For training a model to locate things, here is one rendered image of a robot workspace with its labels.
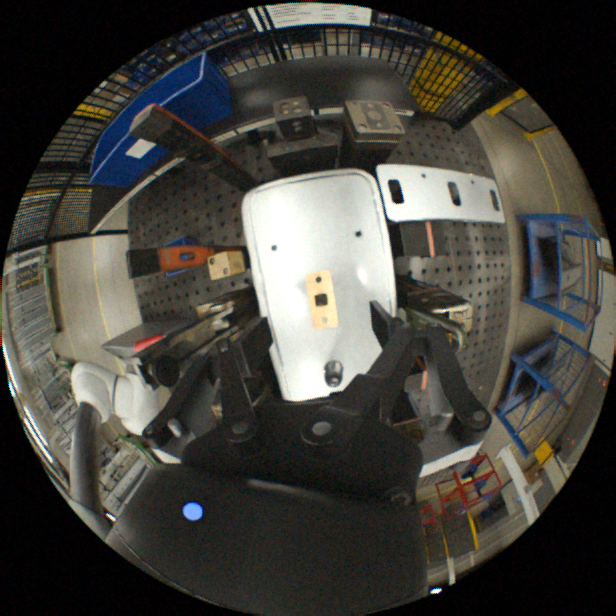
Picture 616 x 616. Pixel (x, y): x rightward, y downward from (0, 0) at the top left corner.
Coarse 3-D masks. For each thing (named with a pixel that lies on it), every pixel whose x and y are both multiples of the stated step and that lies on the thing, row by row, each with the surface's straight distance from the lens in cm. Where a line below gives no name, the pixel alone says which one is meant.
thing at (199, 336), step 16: (208, 320) 27; (176, 336) 24; (192, 336) 26; (208, 336) 29; (224, 336) 30; (144, 352) 22; (160, 352) 22; (176, 352) 25; (192, 352) 26; (144, 368) 22; (160, 368) 19; (176, 368) 20; (144, 384) 23; (160, 384) 20
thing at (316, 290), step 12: (312, 276) 32; (324, 276) 32; (312, 288) 32; (324, 288) 32; (312, 300) 32; (324, 300) 31; (312, 312) 32; (324, 312) 32; (336, 312) 31; (324, 324) 32; (336, 324) 32
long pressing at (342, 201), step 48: (288, 192) 34; (336, 192) 34; (288, 240) 33; (336, 240) 32; (384, 240) 34; (288, 288) 33; (336, 288) 33; (384, 288) 34; (288, 336) 36; (336, 336) 35; (288, 384) 40
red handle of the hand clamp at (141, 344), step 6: (222, 318) 31; (216, 324) 30; (222, 324) 31; (228, 324) 31; (216, 330) 31; (156, 336) 32; (162, 336) 32; (138, 342) 33; (144, 342) 33; (150, 342) 32; (138, 348) 33
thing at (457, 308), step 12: (396, 276) 65; (408, 276) 66; (396, 288) 53; (408, 288) 50; (408, 300) 42; (420, 300) 38; (432, 300) 37; (444, 300) 37; (456, 300) 37; (432, 312) 33; (444, 312) 36; (456, 312) 35; (468, 312) 37; (468, 324) 38
